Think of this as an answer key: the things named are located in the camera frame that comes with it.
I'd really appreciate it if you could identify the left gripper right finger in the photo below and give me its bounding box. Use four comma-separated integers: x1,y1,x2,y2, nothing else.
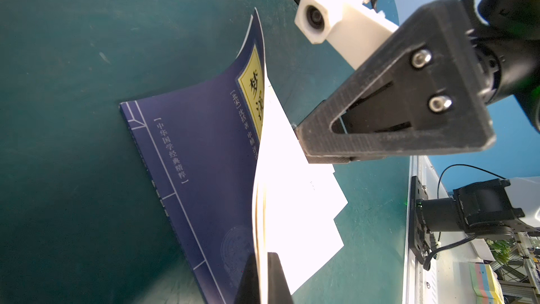
268,252,294,304

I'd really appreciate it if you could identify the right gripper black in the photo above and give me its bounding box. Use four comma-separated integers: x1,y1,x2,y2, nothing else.
295,0,539,164

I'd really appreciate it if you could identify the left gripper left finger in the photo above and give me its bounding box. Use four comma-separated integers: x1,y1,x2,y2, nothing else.
234,253,259,304

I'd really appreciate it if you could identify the dark blue book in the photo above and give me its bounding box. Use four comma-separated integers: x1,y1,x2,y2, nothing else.
119,7,349,304

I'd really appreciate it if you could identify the colourful sticky note pad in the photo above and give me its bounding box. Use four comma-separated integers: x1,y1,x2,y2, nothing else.
468,263,504,304

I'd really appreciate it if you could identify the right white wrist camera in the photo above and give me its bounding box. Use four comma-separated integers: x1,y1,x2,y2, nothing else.
295,0,398,70

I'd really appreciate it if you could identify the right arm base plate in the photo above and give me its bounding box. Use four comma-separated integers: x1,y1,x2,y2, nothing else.
408,175,437,265

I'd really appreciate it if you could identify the aluminium front rail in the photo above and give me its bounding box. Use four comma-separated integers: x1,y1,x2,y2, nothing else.
398,156,481,303

